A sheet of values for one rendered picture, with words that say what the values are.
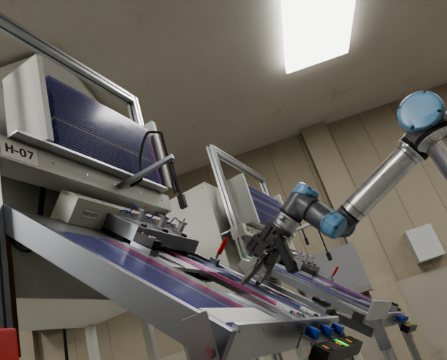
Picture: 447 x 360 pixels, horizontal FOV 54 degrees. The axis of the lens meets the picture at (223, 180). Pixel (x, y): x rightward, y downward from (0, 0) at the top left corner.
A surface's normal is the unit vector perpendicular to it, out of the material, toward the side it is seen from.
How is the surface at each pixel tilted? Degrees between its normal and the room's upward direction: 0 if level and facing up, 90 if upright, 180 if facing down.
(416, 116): 83
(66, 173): 90
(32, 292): 90
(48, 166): 90
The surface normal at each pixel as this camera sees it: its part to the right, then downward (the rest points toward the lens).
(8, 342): 0.83, -0.43
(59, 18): 0.28, 0.87
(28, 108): -0.48, -0.24
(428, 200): -0.17, -0.37
